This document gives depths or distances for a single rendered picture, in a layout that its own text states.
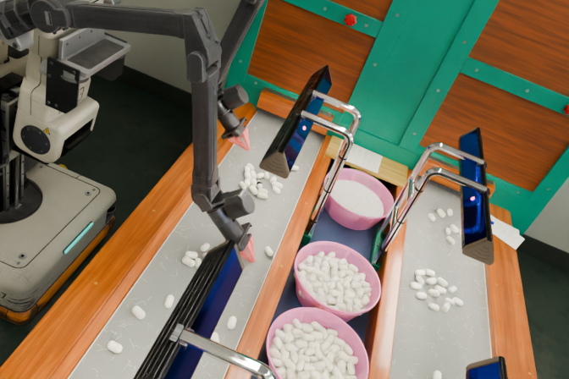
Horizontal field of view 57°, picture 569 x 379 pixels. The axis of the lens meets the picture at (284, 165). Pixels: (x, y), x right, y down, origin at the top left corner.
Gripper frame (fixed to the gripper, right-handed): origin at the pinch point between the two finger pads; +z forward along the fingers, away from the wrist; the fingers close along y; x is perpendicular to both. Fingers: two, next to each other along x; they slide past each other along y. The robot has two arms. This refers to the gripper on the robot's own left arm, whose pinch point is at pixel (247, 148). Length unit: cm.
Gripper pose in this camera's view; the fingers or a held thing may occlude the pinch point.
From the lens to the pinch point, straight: 181.2
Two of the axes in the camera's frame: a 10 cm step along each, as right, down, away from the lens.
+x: -8.2, 3.2, 4.7
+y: 2.6, -5.1, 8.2
